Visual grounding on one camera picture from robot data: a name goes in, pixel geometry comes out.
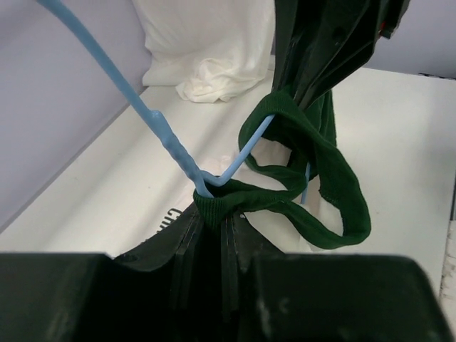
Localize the white hanging garment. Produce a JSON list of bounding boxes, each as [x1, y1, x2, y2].
[[133, 0, 275, 103]]

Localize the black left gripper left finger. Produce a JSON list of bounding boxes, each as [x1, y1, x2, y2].
[[1, 205, 202, 341]]

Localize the white and green t-shirt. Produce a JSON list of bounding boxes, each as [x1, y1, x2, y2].
[[192, 90, 371, 252]]

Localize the blue plastic hanger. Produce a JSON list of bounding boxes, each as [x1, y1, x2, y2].
[[35, 0, 314, 206]]

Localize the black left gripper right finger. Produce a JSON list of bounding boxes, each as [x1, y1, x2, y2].
[[220, 214, 455, 341]]

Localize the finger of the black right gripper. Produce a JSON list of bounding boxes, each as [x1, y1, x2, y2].
[[272, 1, 321, 95], [294, 1, 410, 109]]

